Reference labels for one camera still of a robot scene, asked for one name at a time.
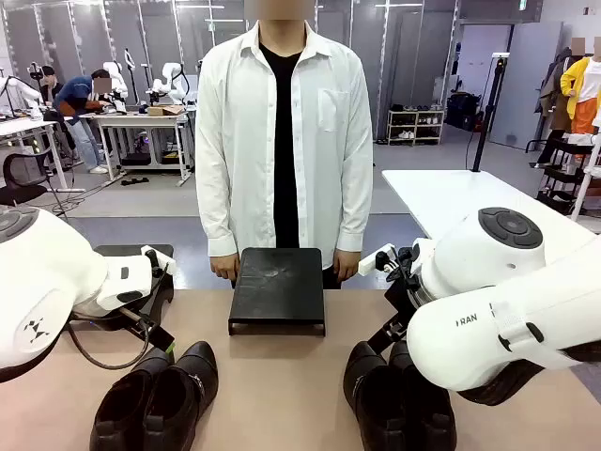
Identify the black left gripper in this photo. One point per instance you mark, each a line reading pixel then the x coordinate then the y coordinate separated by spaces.
pixel 134 319

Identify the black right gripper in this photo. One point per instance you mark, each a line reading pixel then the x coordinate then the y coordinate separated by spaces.
pixel 400 305

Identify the black leather shoe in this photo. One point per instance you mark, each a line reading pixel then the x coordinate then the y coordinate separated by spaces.
pixel 127 404
pixel 183 399
pixel 373 399
pixel 429 413

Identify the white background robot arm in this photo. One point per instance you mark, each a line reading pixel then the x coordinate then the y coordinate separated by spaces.
pixel 171 80
pixel 115 84
pixel 19 91

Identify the person's left forearm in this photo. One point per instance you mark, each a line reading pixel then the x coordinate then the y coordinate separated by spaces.
pixel 357 216

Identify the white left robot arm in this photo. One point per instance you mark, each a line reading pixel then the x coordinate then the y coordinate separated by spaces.
pixel 51 277

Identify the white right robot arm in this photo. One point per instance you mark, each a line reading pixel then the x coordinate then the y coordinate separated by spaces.
pixel 493 300

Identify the person's right forearm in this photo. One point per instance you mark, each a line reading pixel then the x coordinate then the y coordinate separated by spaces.
pixel 216 221

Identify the black flat shoe stand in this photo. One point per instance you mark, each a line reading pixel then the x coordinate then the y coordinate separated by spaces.
pixel 277 286

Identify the person in white shirt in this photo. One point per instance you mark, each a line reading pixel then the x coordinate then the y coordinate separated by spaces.
pixel 244 141

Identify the person in blue jacket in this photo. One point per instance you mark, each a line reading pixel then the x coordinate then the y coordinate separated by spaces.
pixel 77 108

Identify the person with black hair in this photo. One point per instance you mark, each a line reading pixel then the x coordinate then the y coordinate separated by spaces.
pixel 49 84

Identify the person's left hand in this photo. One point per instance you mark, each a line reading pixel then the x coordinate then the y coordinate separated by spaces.
pixel 347 265

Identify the person's right hand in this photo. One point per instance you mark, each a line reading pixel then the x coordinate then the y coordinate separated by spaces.
pixel 224 268

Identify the large white table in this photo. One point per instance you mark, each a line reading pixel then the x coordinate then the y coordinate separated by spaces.
pixel 451 197

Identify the black power strip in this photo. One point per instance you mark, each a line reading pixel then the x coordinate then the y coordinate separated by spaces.
pixel 141 181

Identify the white shoe rack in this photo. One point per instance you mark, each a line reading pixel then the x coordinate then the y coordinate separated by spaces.
pixel 415 127

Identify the white desk with box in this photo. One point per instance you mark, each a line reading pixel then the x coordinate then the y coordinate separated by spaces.
pixel 141 127

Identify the black office chair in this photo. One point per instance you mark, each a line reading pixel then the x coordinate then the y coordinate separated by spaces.
pixel 21 176

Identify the brown cardboard box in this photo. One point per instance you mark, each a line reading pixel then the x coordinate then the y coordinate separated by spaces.
pixel 165 110

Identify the black bag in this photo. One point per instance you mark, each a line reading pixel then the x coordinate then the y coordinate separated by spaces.
pixel 462 110

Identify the coat rack with dark coats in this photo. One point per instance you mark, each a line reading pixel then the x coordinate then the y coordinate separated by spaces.
pixel 554 98

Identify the mannequin in yellow jacket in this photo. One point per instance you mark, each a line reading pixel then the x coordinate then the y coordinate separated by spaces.
pixel 582 89

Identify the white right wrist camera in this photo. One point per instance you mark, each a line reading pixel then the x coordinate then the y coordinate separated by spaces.
pixel 373 260

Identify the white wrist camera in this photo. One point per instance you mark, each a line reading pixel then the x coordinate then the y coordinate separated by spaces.
pixel 373 260
pixel 162 258

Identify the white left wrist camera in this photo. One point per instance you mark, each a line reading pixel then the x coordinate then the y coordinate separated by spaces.
pixel 162 258

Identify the black camera pole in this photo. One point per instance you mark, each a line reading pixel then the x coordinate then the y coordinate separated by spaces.
pixel 488 108

